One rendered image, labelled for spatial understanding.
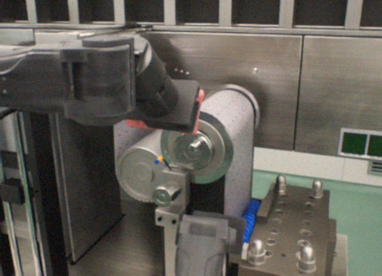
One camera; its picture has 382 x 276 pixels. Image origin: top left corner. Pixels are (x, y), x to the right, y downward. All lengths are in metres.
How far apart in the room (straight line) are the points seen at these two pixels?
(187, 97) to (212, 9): 0.62
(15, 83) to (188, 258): 0.29
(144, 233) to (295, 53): 0.63
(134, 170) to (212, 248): 0.35
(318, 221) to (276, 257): 0.19
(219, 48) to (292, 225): 0.48
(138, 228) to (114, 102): 0.80
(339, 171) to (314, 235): 2.69
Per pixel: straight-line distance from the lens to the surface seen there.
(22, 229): 0.92
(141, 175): 0.83
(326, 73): 1.01
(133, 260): 1.04
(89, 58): 0.38
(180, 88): 0.54
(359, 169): 3.59
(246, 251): 0.81
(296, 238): 0.90
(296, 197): 1.07
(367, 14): 1.07
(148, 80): 0.46
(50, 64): 0.39
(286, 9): 1.01
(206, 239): 0.55
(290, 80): 1.02
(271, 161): 3.62
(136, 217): 1.22
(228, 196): 0.79
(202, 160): 0.73
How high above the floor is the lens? 1.51
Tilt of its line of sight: 19 degrees down
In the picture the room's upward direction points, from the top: straight up
